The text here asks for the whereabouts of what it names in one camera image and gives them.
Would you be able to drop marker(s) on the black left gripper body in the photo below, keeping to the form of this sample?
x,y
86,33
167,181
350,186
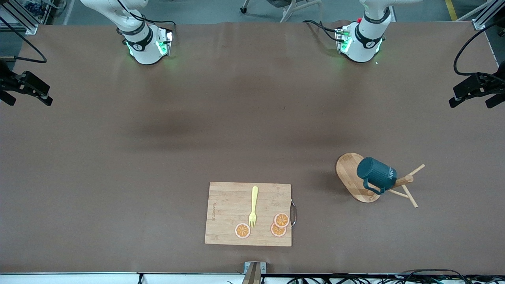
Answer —
x,y
487,82

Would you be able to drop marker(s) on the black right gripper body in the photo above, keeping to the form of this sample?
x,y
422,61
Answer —
x,y
8,81

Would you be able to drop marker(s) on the dark teal cup yellow inside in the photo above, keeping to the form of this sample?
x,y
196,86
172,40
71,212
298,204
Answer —
x,y
376,173

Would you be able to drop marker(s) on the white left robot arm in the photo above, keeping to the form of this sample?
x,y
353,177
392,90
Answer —
x,y
365,43

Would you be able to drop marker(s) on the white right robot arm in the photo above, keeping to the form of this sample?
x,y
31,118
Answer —
x,y
144,47

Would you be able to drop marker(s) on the wooden cup rack with pegs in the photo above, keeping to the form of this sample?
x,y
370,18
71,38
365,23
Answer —
x,y
349,173

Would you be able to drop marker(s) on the chair base with wheels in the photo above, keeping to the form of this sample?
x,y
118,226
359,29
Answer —
x,y
290,10

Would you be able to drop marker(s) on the orange slice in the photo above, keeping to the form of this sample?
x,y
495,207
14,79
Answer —
x,y
281,219
242,230
277,232

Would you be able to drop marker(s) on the yellow plastic fork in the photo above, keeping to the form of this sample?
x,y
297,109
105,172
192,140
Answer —
x,y
254,197

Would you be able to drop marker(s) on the aluminium frame post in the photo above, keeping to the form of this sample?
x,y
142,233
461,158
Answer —
x,y
23,19
483,21

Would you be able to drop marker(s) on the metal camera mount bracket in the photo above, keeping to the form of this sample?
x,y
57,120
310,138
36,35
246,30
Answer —
x,y
254,272

